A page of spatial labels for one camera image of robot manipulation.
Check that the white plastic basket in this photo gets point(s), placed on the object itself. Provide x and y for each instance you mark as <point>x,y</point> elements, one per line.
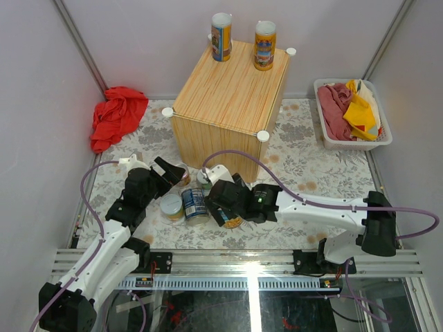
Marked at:
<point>385,138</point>

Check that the short yellow silver-top can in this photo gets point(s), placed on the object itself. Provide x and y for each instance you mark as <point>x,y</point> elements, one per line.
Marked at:
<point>171,206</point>

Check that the small green white-lid can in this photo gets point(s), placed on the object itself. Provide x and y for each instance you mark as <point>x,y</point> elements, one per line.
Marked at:
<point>203,181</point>

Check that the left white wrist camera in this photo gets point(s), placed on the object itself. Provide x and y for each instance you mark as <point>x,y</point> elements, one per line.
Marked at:
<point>132,162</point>

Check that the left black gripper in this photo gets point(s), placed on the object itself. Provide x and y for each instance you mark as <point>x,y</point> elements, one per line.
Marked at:
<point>173,176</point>

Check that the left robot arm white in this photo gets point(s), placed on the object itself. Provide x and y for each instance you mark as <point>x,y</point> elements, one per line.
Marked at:
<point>72,304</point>

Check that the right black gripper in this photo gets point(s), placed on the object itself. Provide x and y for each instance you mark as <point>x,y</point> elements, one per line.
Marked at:
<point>214,210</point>

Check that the white corner connector front-left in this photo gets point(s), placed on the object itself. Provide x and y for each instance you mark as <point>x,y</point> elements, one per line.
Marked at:
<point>167,112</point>

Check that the tall yellow congee can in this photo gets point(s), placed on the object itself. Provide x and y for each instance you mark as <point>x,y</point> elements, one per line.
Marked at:
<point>264,49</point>

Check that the white cloth in basket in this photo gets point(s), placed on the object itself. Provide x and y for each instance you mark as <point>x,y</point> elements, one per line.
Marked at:
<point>365,93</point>

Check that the white corner connector back-right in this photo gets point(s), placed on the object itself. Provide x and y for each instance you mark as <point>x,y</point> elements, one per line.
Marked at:
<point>291,51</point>

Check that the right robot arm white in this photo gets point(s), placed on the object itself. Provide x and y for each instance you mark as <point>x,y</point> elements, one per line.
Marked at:
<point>369,227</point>

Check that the white corner connector front-right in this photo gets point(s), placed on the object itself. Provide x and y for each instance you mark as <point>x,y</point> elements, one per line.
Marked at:
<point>263,136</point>

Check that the yellow cloth in basket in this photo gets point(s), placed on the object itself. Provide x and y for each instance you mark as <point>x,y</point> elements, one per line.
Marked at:
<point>359,116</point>

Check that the pink cloth in basket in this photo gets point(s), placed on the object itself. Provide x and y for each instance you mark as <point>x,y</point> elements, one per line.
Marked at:
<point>335,100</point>

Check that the Progresso chicken noodle can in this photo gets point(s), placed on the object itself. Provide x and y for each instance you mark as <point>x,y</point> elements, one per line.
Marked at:
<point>230,221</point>

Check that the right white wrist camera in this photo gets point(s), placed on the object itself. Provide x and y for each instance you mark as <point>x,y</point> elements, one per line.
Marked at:
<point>217,173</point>

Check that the dark blue soup can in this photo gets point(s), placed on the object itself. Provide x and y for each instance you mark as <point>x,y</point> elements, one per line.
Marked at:
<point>194,207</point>

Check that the floral table mat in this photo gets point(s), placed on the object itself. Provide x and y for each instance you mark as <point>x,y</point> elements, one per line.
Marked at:
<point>296,156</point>

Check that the fruit can silver bottom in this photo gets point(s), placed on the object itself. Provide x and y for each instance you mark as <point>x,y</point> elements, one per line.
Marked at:
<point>186,178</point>

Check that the red crumpled cloth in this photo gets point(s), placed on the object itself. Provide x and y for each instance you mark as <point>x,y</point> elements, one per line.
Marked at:
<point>118,116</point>

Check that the wooden grain cabinet box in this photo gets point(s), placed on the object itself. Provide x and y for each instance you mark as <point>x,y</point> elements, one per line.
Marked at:
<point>222,107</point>

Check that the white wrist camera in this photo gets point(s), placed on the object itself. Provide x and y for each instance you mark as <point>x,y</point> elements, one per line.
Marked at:
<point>132,162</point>
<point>217,173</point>

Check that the aluminium mounting rail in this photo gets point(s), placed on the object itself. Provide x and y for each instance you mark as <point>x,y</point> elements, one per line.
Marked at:
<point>281,262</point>

